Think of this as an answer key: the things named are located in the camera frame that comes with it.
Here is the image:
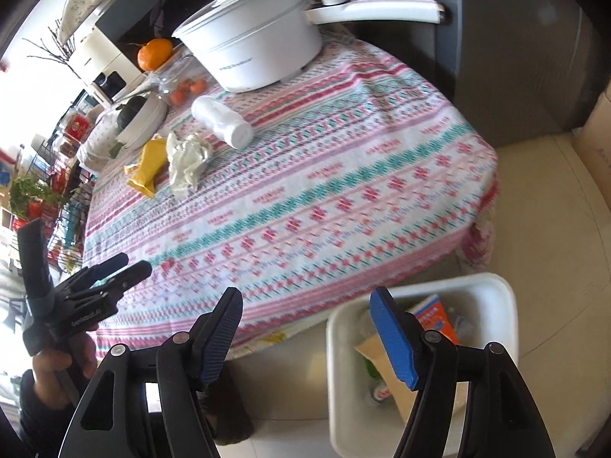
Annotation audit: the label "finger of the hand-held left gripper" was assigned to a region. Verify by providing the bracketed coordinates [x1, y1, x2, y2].
[78, 254, 130, 288]
[101, 261, 154, 297]

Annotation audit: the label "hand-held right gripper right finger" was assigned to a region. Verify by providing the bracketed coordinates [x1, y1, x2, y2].
[369, 287, 557, 458]

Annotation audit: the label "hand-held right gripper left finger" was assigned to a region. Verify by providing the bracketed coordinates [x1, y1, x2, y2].
[57, 287, 244, 458]

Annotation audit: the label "cream snack packet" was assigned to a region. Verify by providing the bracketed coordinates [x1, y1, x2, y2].
[354, 331, 422, 421]

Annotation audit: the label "orange and white snack box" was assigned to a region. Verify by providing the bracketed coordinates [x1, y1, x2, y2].
[411, 294, 459, 345]

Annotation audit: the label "white trash bin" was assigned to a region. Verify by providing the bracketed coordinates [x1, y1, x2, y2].
[326, 272, 520, 458]

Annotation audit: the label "yellow wrapper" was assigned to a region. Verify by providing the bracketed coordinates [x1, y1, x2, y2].
[124, 134, 169, 199]

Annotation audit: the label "white tissue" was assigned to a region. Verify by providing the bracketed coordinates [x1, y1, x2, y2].
[165, 132, 213, 198]

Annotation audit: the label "white plastic bottle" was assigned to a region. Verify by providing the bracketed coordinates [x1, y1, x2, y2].
[191, 95, 254, 149]

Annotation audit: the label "person's left forearm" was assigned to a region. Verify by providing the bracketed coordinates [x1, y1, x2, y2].
[14, 369, 83, 458]

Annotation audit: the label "person's left hand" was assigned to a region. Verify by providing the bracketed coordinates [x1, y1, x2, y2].
[32, 331, 99, 410]

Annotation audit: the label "green plant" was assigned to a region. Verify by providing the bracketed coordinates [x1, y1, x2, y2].
[10, 176, 59, 221]

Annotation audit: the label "white dotted cloth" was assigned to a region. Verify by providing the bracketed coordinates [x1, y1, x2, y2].
[76, 110, 126, 175]

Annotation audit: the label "floral under tablecloth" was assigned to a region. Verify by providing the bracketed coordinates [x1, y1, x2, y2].
[459, 186, 500, 266]

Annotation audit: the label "red label jar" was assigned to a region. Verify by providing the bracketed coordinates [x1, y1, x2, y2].
[64, 113, 94, 147]

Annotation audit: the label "white ceramic dish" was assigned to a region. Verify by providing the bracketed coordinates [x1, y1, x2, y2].
[102, 94, 169, 158]

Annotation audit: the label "dark green avocado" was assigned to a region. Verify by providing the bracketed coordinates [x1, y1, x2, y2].
[117, 95, 147, 130]

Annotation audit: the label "striped patterned tablecloth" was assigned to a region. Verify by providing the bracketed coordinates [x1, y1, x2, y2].
[83, 24, 501, 361]

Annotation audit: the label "cream air fryer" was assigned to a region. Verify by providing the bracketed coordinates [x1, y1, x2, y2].
[71, 26, 149, 106]

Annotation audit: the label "glass teapot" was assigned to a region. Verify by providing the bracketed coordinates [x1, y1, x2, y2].
[155, 52, 217, 106]

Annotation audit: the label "large orange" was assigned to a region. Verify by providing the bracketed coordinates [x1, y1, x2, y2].
[137, 38, 174, 73]

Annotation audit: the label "dried branches in vase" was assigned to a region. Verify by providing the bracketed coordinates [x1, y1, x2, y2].
[21, 14, 92, 78]

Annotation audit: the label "white electric pot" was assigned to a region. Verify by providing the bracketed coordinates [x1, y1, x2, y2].
[173, 0, 448, 93]

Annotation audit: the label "large cardboard box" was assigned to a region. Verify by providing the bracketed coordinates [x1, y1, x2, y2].
[570, 81, 611, 202]

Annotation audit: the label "grey refrigerator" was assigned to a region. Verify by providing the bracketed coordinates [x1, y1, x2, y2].
[329, 0, 611, 150]

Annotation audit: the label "black wire rack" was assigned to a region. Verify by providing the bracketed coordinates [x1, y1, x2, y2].
[0, 119, 97, 278]

